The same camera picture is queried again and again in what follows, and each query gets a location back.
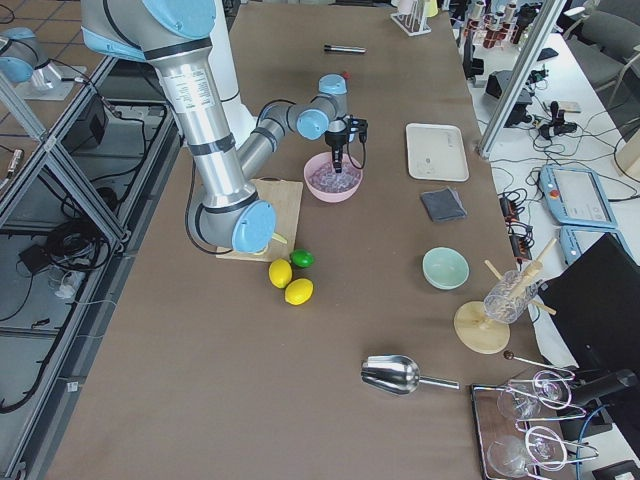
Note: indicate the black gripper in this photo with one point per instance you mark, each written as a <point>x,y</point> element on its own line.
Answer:
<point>334,138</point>

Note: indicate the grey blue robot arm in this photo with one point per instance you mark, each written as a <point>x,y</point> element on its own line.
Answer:
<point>187,44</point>

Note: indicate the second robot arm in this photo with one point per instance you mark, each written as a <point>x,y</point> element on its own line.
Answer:
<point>26,64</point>

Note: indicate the pile of clear ice cubes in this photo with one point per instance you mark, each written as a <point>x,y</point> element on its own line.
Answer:
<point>326,180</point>

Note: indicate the wooden cup stand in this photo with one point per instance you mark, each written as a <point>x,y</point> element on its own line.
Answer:
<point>483,326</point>

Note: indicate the steel ice scoop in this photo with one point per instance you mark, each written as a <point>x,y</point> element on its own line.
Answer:
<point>399,375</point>

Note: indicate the pink bowl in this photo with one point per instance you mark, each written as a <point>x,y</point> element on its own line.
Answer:
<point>314,162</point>

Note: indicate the bamboo cutting board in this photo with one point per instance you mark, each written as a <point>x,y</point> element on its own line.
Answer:
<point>285,197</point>

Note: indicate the cream rabbit tray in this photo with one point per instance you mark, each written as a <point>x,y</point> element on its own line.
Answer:
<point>436,152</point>

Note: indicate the yellow plastic knife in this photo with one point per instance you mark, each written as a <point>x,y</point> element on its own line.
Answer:
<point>279,238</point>

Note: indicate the green lime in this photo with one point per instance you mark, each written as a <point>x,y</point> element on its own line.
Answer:
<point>302,258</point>

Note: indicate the grey folded cloth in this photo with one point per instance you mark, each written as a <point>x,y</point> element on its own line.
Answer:
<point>443,205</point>

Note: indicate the whole lemon near board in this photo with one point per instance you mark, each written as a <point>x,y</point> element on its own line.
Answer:
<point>280,273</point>

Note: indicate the whole lemon far left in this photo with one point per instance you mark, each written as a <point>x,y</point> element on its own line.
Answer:
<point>299,291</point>

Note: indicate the pale green bowl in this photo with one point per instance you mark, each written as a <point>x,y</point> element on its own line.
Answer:
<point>445,268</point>

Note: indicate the clear glass on stand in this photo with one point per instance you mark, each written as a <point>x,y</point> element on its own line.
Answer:
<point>507,300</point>

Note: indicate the blue teach pendant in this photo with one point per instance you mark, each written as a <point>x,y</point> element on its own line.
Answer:
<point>575,240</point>
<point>575,196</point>

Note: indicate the black monitor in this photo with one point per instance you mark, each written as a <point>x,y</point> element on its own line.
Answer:
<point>597,307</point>

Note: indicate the wine glass rack tray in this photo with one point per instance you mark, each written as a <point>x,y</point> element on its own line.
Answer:
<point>517,426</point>

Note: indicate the white wire rack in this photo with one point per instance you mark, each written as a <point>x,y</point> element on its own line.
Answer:
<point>412,17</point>

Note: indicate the aluminium frame post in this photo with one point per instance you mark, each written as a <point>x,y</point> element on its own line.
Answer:
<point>541,28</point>

